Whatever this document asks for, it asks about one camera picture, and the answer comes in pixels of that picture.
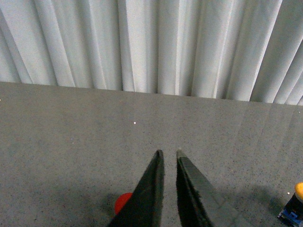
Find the yellow push button switch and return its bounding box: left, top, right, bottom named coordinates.
left=277, top=182, right=303, bottom=227

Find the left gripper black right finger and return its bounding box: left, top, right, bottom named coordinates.
left=176, top=149, right=249, bottom=227

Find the white pleated curtain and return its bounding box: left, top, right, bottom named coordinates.
left=0, top=0, right=303, bottom=105

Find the red push button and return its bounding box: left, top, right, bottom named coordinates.
left=114, top=192, right=133, bottom=215

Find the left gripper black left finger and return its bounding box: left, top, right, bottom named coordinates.
left=108, top=150, right=165, bottom=227

